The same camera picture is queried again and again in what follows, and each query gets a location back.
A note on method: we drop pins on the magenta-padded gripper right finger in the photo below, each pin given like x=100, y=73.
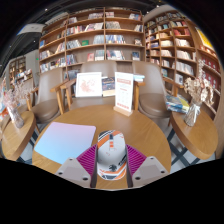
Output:
x=136, y=160

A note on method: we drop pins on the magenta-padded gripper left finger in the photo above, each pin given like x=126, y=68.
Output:
x=87, y=160

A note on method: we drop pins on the white orange patterned computer mouse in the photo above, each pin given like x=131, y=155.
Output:
x=111, y=156

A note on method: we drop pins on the blue pink gradient mouse pad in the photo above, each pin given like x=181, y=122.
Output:
x=63, y=140

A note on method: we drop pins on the oval wooden side table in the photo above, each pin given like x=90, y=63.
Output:
x=196, y=136
x=16, y=136

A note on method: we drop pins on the white red sign wooden base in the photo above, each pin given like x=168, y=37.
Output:
x=123, y=91

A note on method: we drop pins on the stack of colourful books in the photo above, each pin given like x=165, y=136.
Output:
x=177, y=104

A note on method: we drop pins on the brown leather armchair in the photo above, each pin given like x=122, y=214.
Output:
x=153, y=90
x=100, y=66
x=46, y=93

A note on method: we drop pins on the glass vase with dried flowers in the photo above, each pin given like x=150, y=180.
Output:
x=192, y=113
x=15, y=115

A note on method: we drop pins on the white card with red drawing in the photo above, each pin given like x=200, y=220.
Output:
x=88, y=84

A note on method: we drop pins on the dark cover book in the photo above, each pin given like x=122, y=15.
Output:
x=108, y=85

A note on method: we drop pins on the teal book stack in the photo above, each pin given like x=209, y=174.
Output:
x=139, y=78

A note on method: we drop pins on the distant wooden bookshelf unit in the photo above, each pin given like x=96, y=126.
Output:
x=16, y=68

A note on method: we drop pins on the tall wooden bookshelf with poster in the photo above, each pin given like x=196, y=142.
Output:
x=180, y=46

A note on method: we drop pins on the wide wooden bookshelf unit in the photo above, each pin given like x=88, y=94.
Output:
x=90, y=36

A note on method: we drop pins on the white hanging ceiling sign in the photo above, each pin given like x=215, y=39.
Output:
x=30, y=29

